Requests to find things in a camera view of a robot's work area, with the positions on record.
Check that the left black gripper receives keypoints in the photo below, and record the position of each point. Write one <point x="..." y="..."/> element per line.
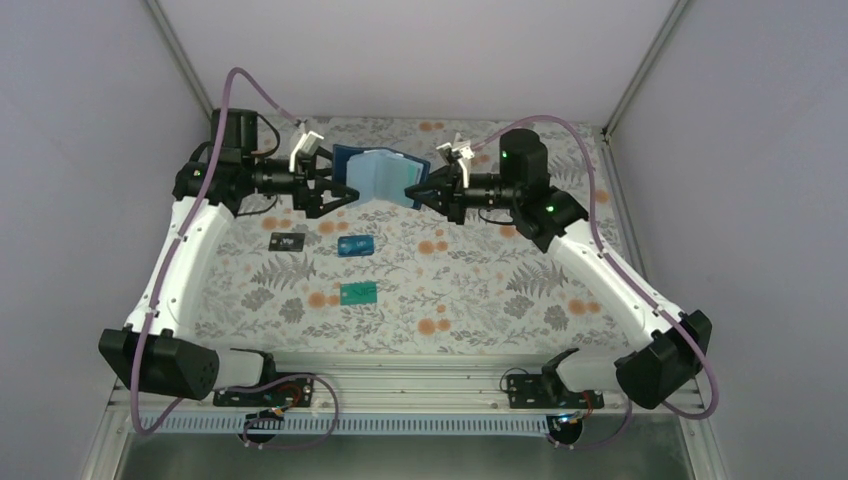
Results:
<point x="308" y="199"/>

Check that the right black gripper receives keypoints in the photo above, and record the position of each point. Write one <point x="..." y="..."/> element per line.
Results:
<point x="448" y="181"/>

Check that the blue card holder wallet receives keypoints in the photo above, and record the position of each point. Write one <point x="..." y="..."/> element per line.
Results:
<point x="379" y="174"/>

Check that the black credit card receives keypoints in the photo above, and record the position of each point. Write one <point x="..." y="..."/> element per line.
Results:
<point x="287" y="242"/>

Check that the green credit card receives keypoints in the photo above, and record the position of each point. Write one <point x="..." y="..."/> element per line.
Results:
<point x="359" y="293"/>

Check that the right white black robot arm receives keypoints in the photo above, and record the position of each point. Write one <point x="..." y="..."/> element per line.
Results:
<point x="668" y="346"/>

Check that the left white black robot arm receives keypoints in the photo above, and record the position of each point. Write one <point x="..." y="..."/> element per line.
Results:
<point x="156" y="350"/>

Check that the floral patterned table mat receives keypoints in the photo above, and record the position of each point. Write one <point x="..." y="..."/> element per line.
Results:
<point x="477" y="288"/>

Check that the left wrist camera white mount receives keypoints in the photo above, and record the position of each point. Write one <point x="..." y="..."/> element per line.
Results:
<point x="306" y="140"/>

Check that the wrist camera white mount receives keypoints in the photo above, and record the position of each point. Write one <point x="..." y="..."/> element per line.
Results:
<point x="458" y="151"/>
<point x="306" y="140"/>

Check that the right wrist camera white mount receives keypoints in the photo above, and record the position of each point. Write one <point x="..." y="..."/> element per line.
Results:
<point x="458" y="151"/>

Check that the aluminium rail frame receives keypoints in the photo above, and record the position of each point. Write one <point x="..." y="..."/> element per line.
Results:
<point x="428" y="383"/>

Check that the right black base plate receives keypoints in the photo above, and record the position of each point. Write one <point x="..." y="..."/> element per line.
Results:
<point x="546" y="391"/>

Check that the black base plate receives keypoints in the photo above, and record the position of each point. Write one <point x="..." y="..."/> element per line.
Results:
<point x="281" y="390"/>
<point x="546" y="391"/>

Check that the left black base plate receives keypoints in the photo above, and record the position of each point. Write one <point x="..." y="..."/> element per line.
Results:
<point x="281" y="390"/>

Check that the grey slotted cable duct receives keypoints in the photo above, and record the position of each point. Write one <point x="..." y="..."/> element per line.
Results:
<point x="358" y="424"/>

